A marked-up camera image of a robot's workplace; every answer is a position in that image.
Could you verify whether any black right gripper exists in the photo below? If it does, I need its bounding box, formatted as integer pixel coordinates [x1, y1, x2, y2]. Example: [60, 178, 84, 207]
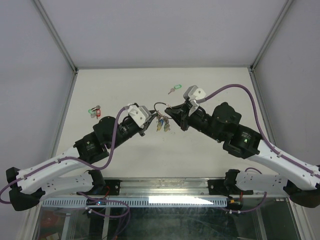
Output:
[164, 101, 224, 143]

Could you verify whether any silver keyring with keys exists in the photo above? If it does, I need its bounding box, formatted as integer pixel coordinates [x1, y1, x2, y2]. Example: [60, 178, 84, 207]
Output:
[153, 101, 172, 133]

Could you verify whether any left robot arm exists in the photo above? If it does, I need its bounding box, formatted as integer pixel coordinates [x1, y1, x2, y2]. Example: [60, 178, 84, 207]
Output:
[0, 103, 156, 211]

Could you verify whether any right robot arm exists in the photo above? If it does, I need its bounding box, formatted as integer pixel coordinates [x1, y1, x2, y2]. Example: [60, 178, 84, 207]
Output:
[165, 102, 320, 208]

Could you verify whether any key with green tag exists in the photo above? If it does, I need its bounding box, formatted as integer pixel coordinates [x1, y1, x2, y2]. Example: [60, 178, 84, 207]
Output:
[168, 84, 182, 95]
[88, 105, 101, 118]

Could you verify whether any key with red tag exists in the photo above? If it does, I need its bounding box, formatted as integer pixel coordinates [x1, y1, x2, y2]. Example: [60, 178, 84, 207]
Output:
[95, 109, 101, 119]

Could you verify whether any key with green tag left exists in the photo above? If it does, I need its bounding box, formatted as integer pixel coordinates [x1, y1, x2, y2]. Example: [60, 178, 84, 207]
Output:
[88, 105, 101, 118]

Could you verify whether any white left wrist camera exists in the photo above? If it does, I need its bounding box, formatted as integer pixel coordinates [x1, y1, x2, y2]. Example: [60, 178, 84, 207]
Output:
[125, 103, 152, 129]

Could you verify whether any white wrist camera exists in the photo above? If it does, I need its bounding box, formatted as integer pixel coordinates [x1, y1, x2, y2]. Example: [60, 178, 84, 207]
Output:
[183, 85, 207, 117]
[125, 103, 152, 129]

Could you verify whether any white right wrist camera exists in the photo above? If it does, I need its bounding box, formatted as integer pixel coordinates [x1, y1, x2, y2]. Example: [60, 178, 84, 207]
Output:
[183, 85, 207, 117]

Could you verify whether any metal mounting rail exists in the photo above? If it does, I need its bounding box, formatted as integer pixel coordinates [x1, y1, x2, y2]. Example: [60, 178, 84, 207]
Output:
[76, 177, 253, 196]

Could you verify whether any white slotted cable duct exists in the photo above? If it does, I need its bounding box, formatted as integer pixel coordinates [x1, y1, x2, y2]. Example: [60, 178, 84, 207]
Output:
[42, 195, 228, 208]

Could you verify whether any right aluminium frame post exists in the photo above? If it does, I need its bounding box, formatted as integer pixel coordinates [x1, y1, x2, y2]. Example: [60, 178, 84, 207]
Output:
[250, 0, 295, 72]

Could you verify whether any aluminium frame post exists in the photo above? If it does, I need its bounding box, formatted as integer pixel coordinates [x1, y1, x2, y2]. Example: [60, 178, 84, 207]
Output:
[31, 0, 78, 74]
[250, 0, 295, 72]

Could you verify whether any left aluminium frame post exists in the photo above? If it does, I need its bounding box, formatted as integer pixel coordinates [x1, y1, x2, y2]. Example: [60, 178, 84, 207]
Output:
[31, 0, 78, 74]

